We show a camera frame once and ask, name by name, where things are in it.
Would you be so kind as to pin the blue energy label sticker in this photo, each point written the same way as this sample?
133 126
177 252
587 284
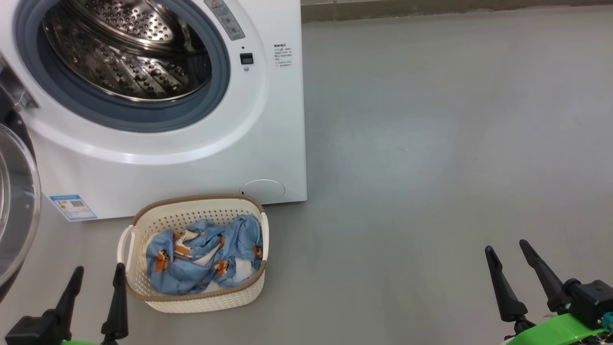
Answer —
73 207

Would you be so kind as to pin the grey warning sticker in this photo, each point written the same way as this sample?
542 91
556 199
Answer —
225 19

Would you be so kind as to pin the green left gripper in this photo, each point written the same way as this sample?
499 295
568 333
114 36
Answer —
81 342

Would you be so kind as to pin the cream perforated laundry basket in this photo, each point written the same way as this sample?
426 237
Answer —
206 302

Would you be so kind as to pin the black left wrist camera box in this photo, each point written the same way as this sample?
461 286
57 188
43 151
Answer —
31 330

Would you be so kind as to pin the round white filter cover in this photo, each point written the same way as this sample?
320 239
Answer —
262 188

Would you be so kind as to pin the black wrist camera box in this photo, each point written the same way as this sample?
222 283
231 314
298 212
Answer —
591 302
31 330

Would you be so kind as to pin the grey rubber door seal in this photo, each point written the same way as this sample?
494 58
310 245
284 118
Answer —
143 122

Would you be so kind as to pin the blue cartoon print garment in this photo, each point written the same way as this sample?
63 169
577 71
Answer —
177 275
244 239

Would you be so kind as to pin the black door lock slot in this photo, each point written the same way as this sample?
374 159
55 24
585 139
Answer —
246 58

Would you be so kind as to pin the washing machine drum opening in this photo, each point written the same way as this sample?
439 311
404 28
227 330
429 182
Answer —
119 62

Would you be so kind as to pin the white front-load washing machine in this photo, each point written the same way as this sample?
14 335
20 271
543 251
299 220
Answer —
167 163

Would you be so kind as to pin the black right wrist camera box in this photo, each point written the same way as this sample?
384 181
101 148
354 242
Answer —
591 302

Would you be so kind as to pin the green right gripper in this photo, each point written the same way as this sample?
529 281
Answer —
560 333

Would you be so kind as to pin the washing machine glass door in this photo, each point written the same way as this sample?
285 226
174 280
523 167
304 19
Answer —
14 201

